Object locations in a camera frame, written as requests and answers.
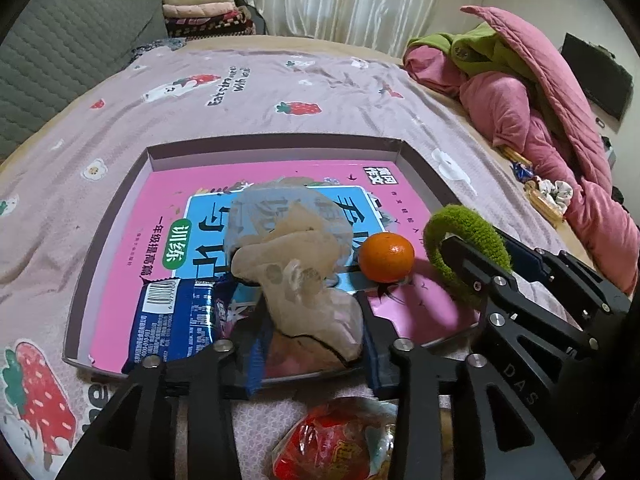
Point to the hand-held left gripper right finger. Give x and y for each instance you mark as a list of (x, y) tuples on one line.
[(380, 365)]

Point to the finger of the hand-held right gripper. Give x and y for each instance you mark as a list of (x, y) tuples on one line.
[(470, 265), (525, 259)]

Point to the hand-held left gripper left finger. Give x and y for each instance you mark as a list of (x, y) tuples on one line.
[(257, 360)]

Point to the orange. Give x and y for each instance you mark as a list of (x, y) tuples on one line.
[(387, 256)]

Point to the large toy egg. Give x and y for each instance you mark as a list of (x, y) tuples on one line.
[(340, 440)]

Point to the beige plastic bag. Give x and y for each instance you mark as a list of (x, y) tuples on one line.
[(300, 280)]

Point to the blue cookie packet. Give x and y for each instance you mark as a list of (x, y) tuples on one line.
[(170, 325)]

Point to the grey cardboard box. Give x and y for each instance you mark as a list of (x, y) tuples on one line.
[(275, 152)]

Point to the white floral scrunchie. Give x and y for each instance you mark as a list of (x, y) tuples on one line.
[(560, 192)]

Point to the blue candy wrapper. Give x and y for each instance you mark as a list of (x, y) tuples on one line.
[(522, 170)]

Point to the pink quilt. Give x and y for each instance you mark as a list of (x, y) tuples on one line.
[(500, 105)]

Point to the pink book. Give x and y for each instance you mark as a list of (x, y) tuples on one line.
[(165, 195)]

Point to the black television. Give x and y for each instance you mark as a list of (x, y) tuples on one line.
[(595, 75)]

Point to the green cloth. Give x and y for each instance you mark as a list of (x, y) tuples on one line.
[(480, 50)]

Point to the white curtain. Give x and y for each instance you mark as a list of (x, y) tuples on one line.
[(360, 0)]

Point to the dark patterned cloth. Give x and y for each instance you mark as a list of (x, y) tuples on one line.
[(150, 50)]

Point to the stack of folded blankets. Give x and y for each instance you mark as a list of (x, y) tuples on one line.
[(200, 10)]

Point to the grey quilted headboard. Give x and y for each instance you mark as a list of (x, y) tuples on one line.
[(65, 50)]

